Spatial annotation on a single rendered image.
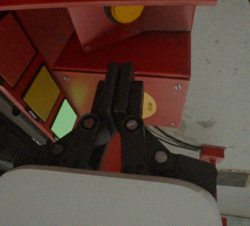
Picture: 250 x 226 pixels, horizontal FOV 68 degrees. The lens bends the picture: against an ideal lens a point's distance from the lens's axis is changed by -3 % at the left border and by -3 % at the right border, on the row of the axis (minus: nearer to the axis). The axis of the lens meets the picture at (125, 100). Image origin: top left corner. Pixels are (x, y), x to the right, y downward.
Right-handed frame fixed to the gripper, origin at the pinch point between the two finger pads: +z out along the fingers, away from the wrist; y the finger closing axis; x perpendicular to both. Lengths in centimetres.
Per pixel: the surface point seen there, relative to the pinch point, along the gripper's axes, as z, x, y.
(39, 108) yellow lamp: 2.4, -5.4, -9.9
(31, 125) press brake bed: 5.9, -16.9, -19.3
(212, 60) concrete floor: 82, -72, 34
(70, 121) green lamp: 4.6, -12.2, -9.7
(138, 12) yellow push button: 12.0, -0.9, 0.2
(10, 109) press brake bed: 5.5, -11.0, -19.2
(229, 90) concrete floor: 80, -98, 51
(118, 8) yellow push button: 11.0, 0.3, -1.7
